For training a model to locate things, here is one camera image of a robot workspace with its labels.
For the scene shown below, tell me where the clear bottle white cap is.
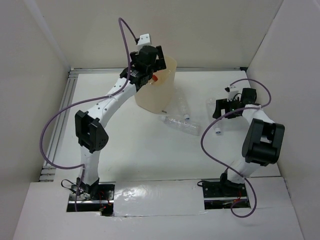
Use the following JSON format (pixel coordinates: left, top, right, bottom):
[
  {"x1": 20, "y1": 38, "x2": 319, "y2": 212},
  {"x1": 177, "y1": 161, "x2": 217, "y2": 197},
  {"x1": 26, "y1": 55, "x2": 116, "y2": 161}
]
[{"x1": 205, "y1": 98, "x2": 222, "y2": 135}]

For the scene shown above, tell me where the red-capped labelled small bottle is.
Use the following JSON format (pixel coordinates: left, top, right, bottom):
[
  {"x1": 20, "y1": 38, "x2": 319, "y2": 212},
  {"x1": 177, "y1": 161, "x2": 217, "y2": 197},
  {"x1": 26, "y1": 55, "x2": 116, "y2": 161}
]
[{"x1": 152, "y1": 75, "x2": 158, "y2": 82}]

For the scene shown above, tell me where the clear bottle blue cap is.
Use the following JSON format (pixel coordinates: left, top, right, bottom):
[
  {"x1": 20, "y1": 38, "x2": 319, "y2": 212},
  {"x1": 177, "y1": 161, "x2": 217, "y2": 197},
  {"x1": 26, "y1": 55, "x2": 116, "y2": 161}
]
[{"x1": 175, "y1": 95, "x2": 190, "y2": 121}]

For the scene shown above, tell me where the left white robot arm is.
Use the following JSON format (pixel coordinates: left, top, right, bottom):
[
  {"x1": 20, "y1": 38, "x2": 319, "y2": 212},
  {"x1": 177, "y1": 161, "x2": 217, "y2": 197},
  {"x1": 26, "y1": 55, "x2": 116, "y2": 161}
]
[{"x1": 74, "y1": 45, "x2": 167, "y2": 200}]

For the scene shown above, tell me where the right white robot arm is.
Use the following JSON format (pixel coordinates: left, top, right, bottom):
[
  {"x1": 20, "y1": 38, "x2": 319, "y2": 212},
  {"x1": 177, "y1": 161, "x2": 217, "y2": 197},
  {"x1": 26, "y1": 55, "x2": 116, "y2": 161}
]
[{"x1": 212, "y1": 85, "x2": 285, "y2": 196}]

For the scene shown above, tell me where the beige plastic bin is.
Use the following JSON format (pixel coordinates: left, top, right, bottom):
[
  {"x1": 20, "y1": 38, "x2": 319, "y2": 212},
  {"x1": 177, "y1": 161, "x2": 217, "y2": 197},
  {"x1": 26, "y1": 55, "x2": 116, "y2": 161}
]
[{"x1": 134, "y1": 55, "x2": 177, "y2": 114}]

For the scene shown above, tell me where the white taped front panel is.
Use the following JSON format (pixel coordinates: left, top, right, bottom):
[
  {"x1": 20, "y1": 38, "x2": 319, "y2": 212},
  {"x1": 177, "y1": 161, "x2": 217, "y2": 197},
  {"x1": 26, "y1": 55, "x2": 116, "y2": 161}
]
[{"x1": 113, "y1": 180, "x2": 205, "y2": 217}]

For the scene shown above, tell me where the aluminium frame rail back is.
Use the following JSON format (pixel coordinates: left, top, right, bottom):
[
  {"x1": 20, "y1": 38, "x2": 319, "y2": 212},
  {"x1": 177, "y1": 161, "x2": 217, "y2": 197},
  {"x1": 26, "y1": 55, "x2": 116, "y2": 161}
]
[{"x1": 69, "y1": 66, "x2": 248, "y2": 75}]

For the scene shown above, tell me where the aluminium frame rail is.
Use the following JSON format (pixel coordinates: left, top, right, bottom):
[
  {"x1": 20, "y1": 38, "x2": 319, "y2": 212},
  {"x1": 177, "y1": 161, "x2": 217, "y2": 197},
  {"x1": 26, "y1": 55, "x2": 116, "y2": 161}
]
[
  {"x1": 69, "y1": 66, "x2": 248, "y2": 75},
  {"x1": 38, "y1": 70, "x2": 78, "y2": 182}
]

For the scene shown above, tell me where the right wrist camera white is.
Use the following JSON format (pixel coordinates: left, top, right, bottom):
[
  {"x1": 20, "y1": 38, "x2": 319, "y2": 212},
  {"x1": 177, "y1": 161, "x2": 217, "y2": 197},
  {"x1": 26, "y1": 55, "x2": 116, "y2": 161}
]
[{"x1": 225, "y1": 85, "x2": 240, "y2": 102}]

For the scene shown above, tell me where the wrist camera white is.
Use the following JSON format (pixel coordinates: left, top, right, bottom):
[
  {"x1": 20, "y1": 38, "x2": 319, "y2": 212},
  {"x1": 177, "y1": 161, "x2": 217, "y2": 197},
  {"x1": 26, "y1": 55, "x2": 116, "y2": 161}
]
[
  {"x1": 225, "y1": 85, "x2": 240, "y2": 102},
  {"x1": 135, "y1": 33, "x2": 152, "y2": 50}
]

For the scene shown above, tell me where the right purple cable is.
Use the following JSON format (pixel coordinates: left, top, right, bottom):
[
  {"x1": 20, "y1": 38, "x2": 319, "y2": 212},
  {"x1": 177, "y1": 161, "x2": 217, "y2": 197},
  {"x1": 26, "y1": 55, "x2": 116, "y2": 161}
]
[{"x1": 200, "y1": 78, "x2": 273, "y2": 218}]

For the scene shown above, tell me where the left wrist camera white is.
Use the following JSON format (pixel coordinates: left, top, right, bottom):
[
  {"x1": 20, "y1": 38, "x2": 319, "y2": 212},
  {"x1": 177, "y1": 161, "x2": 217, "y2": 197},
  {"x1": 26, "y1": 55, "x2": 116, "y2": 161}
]
[{"x1": 135, "y1": 33, "x2": 152, "y2": 50}]

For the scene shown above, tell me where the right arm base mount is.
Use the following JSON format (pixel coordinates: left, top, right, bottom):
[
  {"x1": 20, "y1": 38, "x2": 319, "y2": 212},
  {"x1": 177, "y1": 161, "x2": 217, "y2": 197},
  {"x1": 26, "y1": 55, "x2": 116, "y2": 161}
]
[{"x1": 197, "y1": 180, "x2": 251, "y2": 210}]

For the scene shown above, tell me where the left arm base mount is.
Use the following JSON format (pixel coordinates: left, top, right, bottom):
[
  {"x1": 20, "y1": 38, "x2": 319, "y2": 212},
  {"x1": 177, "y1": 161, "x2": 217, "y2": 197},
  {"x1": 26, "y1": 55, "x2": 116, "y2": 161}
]
[{"x1": 60, "y1": 179, "x2": 115, "y2": 217}]

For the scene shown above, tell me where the aluminium frame rail left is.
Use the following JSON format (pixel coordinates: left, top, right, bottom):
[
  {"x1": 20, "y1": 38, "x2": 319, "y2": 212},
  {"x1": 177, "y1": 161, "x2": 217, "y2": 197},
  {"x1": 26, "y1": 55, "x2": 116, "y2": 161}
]
[{"x1": 38, "y1": 70, "x2": 78, "y2": 182}]

